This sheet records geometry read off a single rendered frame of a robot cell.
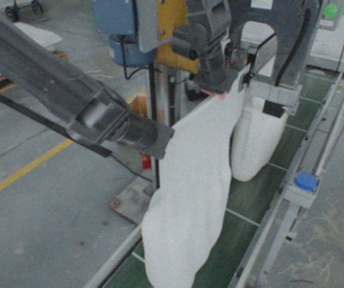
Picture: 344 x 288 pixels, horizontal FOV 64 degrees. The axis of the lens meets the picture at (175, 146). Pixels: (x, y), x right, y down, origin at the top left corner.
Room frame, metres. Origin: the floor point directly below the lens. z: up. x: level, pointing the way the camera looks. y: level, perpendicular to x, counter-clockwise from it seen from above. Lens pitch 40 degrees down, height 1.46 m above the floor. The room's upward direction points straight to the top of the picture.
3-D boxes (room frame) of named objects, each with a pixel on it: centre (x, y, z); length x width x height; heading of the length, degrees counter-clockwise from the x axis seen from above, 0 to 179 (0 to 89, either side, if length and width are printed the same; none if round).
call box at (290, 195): (0.56, -0.39, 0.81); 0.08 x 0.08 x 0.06; 56
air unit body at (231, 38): (0.80, -0.14, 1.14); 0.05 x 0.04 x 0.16; 56
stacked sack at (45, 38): (3.18, 1.68, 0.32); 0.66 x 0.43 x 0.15; 144
